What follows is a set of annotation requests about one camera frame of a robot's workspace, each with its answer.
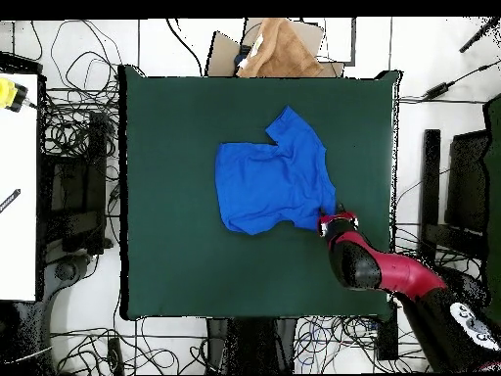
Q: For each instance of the white table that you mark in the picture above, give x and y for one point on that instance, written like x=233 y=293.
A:
x=17 y=176

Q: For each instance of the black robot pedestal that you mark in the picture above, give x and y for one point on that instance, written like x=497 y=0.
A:
x=254 y=344

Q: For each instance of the black metal frame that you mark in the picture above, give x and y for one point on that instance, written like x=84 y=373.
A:
x=96 y=176

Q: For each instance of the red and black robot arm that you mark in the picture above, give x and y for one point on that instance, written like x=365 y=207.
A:
x=399 y=270

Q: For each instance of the yellow and black tool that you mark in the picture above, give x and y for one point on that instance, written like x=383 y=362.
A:
x=8 y=94

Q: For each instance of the black marker pen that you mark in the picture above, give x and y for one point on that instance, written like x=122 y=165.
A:
x=9 y=200

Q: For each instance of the black chair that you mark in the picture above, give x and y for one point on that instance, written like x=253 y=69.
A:
x=467 y=180

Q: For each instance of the black rod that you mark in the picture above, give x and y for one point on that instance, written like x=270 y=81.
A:
x=479 y=35

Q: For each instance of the brown towel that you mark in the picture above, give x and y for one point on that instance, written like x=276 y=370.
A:
x=282 y=55

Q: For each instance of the cardboard box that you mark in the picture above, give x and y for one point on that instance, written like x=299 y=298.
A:
x=223 y=55

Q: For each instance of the dark green table cloth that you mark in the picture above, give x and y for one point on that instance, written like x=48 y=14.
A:
x=176 y=274

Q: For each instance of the blue shirt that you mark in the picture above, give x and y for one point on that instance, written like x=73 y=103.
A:
x=270 y=184

